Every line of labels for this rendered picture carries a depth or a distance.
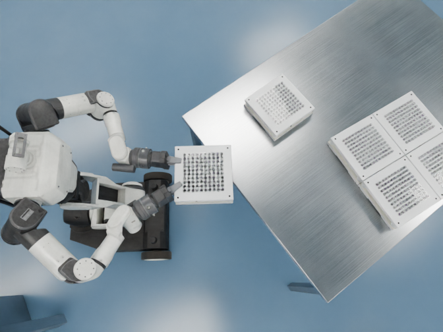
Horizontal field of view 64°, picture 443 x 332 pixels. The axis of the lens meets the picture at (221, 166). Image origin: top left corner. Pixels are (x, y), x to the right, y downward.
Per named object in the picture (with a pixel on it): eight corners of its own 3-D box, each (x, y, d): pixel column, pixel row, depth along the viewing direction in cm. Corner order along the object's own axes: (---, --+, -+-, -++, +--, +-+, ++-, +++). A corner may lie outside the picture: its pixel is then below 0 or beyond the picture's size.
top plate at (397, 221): (403, 156, 165) (405, 155, 163) (438, 200, 159) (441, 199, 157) (361, 182, 162) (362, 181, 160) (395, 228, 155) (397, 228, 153)
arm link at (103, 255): (124, 242, 136) (94, 288, 126) (118, 247, 145) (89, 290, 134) (100, 227, 134) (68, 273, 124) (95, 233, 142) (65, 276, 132)
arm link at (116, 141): (133, 163, 156) (126, 136, 160) (128, 155, 147) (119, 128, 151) (119, 167, 155) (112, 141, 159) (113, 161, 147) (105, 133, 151)
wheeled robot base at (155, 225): (75, 259, 240) (53, 255, 209) (82, 185, 257) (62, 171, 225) (169, 255, 241) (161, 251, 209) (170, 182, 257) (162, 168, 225)
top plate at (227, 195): (231, 145, 155) (231, 144, 153) (233, 200, 148) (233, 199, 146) (175, 147, 155) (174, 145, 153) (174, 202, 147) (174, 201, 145)
